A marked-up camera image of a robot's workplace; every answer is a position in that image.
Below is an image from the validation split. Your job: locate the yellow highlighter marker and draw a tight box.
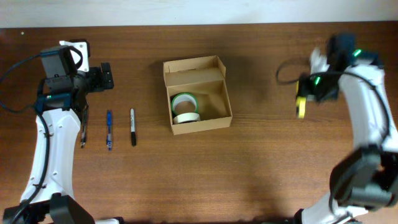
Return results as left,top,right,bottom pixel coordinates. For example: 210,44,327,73
296,82,307,119

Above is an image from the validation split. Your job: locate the black pen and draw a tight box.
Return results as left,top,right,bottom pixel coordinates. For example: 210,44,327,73
80,105,89,148

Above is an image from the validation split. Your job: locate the black permanent marker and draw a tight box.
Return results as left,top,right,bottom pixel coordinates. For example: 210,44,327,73
130,108,137,147

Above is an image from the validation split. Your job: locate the blue pen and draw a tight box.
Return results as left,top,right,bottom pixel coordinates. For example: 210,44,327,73
106,110,112,151

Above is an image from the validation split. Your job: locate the cardboard box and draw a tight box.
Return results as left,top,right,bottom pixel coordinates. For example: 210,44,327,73
163,55,233,135

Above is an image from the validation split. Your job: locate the green tape roll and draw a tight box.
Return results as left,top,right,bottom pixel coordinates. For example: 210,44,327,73
171,93,198,115

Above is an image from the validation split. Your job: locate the cream masking tape roll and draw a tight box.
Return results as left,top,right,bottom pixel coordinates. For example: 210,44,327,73
173,113,201,124

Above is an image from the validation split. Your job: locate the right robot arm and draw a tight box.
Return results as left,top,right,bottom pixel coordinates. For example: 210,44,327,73
293,34,397,223

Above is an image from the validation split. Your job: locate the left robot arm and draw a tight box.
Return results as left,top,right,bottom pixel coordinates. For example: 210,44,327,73
2,39,114,223

